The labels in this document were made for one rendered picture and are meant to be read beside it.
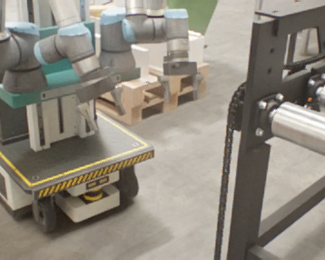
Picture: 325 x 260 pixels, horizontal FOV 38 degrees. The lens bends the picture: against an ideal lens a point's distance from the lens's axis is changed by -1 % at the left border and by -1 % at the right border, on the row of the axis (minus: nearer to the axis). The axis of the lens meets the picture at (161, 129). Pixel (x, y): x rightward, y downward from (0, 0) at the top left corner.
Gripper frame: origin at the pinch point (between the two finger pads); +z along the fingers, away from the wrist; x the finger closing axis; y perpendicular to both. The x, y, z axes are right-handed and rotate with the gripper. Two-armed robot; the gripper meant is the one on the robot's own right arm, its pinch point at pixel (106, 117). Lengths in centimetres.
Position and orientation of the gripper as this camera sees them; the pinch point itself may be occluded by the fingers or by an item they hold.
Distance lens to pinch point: 169.5
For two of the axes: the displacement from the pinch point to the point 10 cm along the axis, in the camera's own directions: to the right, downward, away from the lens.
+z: 3.5, 9.1, 2.3
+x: -6.7, 4.1, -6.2
